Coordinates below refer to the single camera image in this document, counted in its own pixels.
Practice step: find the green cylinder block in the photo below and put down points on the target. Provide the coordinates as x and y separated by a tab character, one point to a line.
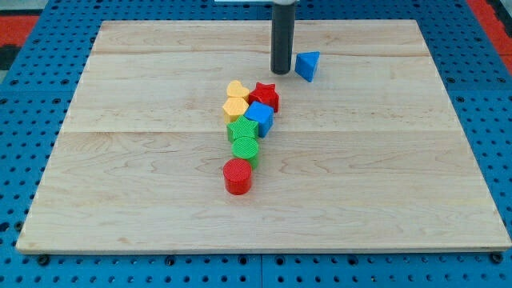
248	149

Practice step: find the red cylinder block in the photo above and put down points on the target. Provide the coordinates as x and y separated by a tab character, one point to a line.
237	175

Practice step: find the yellow hexagon block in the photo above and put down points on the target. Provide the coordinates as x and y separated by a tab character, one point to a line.
233	108

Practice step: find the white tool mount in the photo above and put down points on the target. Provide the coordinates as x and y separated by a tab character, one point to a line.
285	1

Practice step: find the blue triangle block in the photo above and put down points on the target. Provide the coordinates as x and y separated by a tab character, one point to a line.
306	64

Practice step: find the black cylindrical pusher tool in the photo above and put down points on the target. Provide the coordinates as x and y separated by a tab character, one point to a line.
282	36

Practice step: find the blue cube block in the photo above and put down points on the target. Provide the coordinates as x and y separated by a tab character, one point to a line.
263	115

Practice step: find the yellow heart block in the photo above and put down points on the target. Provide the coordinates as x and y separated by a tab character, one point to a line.
236	89

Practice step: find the green star block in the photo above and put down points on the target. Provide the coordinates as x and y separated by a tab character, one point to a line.
242	127

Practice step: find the light wooden board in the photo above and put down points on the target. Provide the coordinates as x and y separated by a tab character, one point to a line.
369	157

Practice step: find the blue perforated base mat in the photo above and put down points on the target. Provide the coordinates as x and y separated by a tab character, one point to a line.
49	58

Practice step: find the red star block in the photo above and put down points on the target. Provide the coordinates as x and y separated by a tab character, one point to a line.
265	94

